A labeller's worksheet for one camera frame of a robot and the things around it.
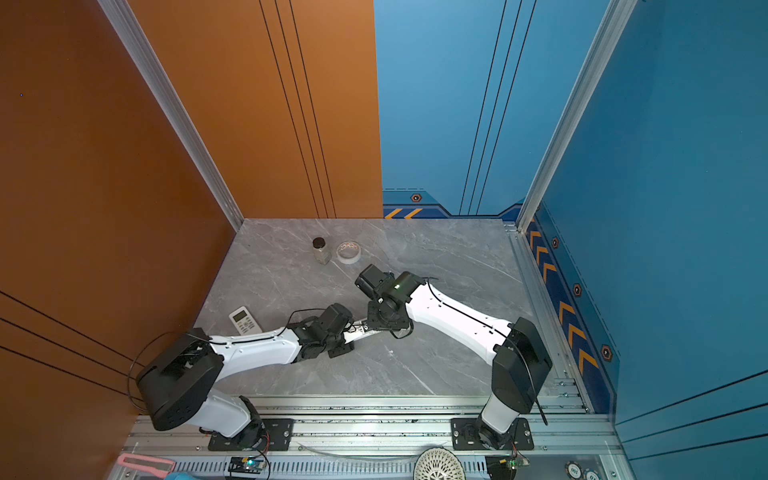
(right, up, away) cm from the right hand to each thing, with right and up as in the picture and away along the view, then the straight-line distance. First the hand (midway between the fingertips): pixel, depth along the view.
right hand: (375, 325), depth 79 cm
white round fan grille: (+15, -29, -11) cm, 35 cm away
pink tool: (-49, -30, -11) cm, 58 cm away
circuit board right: (+31, -31, -9) cm, 45 cm away
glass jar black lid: (-20, +20, +23) cm, 37 cm away
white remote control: (-5, -1, -1) cm, 5 cm away
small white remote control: (-41, -2, +13) cm, 43 cm away
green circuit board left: (-30, -31, -8) cm, 44 cm away
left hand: (-9, -4, +11) cm, 15 cm away
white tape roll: (-12, +19, +31) cm, 38 cm away
